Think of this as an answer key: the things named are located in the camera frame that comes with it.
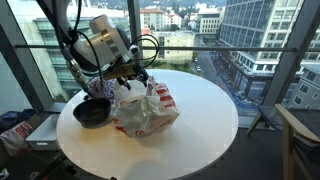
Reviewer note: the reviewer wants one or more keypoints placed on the white red plastic bag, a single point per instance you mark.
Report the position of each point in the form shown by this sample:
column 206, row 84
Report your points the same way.
column 143, row 110

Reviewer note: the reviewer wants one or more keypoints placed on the white round table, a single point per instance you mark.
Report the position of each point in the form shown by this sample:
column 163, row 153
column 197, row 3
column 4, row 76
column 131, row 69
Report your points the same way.
column 203, row 132

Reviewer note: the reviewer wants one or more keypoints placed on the dark bag on floor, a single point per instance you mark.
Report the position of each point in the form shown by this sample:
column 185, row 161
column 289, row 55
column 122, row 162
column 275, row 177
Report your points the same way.
column 12, row 118

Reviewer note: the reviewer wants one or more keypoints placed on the white box on floor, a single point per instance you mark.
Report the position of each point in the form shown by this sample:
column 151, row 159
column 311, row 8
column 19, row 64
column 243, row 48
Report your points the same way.
column 44, row 138

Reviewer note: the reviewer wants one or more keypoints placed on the white red bag on floor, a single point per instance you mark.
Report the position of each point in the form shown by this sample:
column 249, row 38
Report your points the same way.
column 14, row 139

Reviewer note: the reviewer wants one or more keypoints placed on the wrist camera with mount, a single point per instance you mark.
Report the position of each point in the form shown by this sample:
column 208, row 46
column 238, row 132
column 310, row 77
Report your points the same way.
column 127, row 58

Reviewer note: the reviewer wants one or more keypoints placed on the wooden chair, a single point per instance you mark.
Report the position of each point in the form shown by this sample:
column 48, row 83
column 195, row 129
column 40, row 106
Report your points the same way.
column 300, row 130

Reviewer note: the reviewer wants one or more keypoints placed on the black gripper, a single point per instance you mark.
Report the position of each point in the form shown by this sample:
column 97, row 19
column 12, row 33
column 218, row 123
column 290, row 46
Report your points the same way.
column 127, row 72

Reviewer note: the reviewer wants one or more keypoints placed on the black bowl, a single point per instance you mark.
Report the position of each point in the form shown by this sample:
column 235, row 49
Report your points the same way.
column 92, row 112

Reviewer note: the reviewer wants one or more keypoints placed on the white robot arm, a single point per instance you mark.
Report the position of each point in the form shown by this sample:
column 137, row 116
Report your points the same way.
column 108, row 53

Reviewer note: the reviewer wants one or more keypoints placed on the purple patterned clothing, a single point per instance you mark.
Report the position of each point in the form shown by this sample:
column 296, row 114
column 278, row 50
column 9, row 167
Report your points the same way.
column 102, row 89

